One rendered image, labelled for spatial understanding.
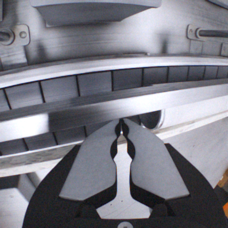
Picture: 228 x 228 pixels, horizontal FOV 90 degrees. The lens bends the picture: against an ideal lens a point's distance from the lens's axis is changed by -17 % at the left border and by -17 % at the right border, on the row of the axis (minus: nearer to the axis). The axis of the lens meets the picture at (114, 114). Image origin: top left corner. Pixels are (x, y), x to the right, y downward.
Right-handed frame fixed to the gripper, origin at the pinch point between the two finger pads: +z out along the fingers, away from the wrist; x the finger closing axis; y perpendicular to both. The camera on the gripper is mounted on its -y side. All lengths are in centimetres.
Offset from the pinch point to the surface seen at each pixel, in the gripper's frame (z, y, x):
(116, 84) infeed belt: 4.5, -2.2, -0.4
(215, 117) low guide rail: 6.6, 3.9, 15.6
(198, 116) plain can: 2.8, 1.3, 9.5
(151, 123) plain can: 2.2, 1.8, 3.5
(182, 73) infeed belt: 7.9, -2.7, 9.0
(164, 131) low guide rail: 3.0, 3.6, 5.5
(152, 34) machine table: 11.9, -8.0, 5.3
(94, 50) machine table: 8.7, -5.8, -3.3
